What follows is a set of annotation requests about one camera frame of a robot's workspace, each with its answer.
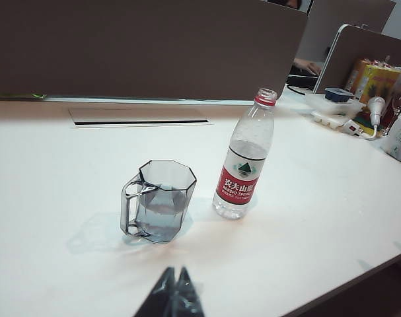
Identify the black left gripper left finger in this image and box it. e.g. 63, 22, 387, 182
132, 266, 176, 317

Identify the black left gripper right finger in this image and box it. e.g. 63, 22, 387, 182
170, 265, 206, 317

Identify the clear water bottle red label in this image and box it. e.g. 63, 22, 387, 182
212, 88, 277, 221

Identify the transparent grey faceted mug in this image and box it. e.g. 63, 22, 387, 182
120, 159, 198, 245

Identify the bystander bare hand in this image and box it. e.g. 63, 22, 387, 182
305, 61, 322, 76

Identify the white plastic container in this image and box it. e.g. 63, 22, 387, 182
304, 93, 366, 128

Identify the white power strip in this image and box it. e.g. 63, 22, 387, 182
340, 118, 388, 140

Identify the black keyboard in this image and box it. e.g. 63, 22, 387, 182
287, 64, 320, 89

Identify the grey desk divider panel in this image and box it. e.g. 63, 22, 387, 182
0, 0, 309, 102

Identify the dark blue ice tray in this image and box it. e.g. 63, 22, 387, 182
324, 87, 357, 103

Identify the white plug adapter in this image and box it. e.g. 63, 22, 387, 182
367, 96, 386, 127

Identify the orange printed carton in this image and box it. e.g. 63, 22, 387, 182
345, 58, 369, 95

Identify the yellow printed carton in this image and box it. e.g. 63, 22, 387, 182
357, 64, 401, 125

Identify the clear plastic bag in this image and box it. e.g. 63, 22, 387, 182
383, 71, 401, 133

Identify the white-framed brown divider panel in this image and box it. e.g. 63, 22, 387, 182
312, 23, 401, 96

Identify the plain brown divider panel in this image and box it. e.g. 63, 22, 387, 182
297, 0, 398, 63

